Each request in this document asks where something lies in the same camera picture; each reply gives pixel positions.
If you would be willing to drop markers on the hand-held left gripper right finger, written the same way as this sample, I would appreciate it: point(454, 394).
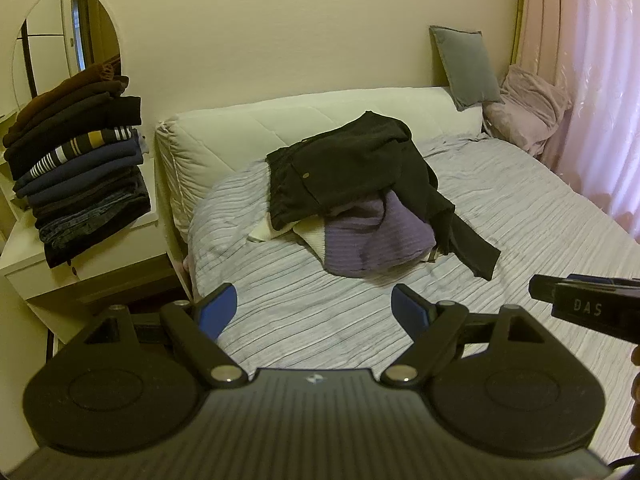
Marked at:
point(407, 310)

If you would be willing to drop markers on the oval wall mirror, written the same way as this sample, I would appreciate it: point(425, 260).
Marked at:
point(55, 35)

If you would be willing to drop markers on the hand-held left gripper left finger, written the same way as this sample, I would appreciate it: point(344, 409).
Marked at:
point(220, 307)

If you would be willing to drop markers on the purple knit sweater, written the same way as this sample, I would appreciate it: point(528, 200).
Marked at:
point(380, 240)

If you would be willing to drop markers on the person's right hand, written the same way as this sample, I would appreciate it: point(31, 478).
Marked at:
point(636, 375)

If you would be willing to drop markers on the pink curtain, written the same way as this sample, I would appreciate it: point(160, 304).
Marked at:
point(600, 85)

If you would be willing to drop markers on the white dresser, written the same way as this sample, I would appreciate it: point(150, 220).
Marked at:
point(50, 280)

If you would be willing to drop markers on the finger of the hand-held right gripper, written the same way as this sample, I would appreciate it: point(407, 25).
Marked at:
point(542, 289)

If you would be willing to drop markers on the black pants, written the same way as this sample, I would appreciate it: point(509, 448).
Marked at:
point(340, 170)

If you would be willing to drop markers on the bed with striped cover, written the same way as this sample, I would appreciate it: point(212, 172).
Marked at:
point(325, 320)

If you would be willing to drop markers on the pink crumpled pillow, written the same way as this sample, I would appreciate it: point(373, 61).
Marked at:
point(525, 105)

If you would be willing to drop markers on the cream knit garment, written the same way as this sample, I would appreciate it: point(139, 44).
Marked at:
point(312, 235)

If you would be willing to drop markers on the stack of folded clothes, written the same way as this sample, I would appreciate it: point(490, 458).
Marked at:
point(85, 170)

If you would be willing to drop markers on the grey pillow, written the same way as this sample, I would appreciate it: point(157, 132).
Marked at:
point(465, 65)

